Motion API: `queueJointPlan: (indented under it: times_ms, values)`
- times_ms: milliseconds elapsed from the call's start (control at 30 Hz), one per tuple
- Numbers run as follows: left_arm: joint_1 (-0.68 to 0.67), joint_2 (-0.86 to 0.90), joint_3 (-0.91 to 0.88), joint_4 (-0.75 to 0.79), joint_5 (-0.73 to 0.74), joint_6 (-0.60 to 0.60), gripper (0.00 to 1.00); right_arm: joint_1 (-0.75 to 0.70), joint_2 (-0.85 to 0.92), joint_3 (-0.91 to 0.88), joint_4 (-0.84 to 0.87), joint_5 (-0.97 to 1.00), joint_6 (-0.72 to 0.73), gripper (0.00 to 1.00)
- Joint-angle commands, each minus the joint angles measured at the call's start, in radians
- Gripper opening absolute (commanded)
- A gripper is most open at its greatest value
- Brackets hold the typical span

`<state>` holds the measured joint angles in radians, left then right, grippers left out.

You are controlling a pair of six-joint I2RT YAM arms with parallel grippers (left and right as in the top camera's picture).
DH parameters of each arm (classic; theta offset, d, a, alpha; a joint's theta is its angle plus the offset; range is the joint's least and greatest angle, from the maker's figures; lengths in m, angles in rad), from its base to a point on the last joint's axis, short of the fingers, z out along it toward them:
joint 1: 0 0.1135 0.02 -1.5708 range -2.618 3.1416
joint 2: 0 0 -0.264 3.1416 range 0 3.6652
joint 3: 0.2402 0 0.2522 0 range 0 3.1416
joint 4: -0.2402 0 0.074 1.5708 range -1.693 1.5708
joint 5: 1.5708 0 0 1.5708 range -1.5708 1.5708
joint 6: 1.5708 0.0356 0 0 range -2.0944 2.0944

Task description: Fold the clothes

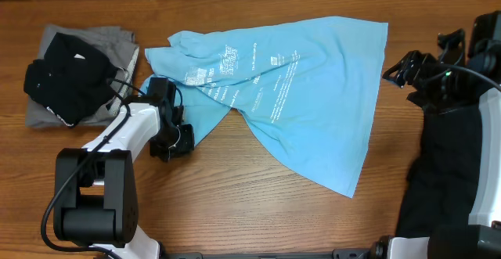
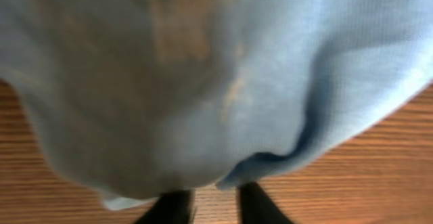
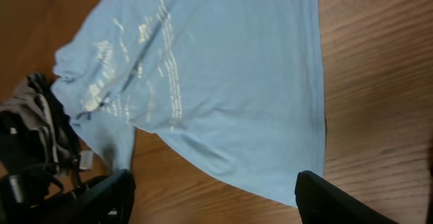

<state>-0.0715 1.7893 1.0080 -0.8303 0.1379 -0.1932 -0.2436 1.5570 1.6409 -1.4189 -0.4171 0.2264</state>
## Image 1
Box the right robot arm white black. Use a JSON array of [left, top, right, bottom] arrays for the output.
[[362, 11, 500, 258]]

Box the folded grey garment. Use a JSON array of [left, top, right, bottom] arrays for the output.
[[25, 24, 139, 128]]

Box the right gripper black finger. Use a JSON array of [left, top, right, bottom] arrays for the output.
[[383, 50, 421, 80], [385, 70, 415, 88]]

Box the black t-shirt pile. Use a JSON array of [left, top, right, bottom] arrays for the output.
[[395, 105, 482, 238]]

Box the folded black garment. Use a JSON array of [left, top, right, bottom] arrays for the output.
[[23, 33, 118, 128]]

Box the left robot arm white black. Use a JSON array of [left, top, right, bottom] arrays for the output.
[[41, 77, 195, 259]]

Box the light blue printed t-shirt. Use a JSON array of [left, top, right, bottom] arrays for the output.
[[145, 16, 388, 197]]

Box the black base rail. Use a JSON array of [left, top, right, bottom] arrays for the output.
[[160, 249, 369, 259]]

